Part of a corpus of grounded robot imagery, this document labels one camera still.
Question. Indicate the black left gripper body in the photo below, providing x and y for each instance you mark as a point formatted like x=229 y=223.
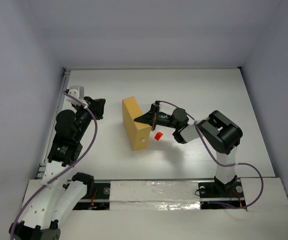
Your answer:
x=90 y=106

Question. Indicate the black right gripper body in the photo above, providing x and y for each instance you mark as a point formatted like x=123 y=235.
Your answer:
x=154 y=117

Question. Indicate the yellow plastic tray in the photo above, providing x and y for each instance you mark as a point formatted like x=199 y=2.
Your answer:
x=138 y=133

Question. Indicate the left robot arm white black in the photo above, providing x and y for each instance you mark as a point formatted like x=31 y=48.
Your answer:
x=41 y=217

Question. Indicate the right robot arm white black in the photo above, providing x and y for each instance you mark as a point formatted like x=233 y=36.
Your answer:
x=216 y=129

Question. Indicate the red wedge block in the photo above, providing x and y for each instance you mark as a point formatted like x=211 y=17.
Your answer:
x=158 y=136

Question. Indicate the white foam base board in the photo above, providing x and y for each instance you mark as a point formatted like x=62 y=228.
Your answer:
x=169 y=210

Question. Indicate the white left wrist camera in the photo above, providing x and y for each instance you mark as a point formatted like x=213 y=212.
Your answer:
x=76 y=92

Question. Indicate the aluminium rail left edge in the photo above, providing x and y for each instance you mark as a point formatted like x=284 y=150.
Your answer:
x=51 y=133

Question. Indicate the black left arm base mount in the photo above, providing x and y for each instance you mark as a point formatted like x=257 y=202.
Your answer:
x=101 y=190

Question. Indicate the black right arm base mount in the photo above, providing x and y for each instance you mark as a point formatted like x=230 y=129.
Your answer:
x=208 y=190

